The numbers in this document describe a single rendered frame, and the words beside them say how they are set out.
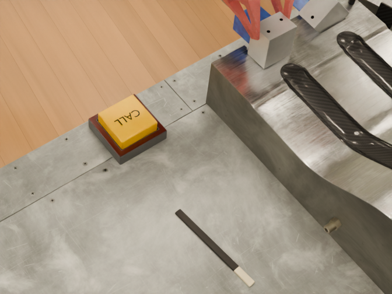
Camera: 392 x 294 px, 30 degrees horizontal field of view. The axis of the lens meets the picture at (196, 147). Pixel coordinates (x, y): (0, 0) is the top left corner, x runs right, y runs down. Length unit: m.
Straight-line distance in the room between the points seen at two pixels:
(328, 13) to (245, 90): 0.17
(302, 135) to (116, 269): 0.29
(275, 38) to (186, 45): 0.21
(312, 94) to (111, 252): 0.34
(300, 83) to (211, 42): 0.20
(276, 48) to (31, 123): 0.36
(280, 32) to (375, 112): 0.17
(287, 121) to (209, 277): 0.23
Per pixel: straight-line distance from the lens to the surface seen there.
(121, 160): 1.00
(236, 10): 0.99
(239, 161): 1.03
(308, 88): 1.02
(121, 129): 1.00
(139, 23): 1.18
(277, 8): 1.02
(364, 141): 0.99
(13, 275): 0.95
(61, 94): 1.09
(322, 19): 1.06
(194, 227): 0.96
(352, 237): 0.95
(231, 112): 1.03
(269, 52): 0.99
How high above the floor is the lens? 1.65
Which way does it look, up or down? 56 degrees down
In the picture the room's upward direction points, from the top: 8 degrees clockwise
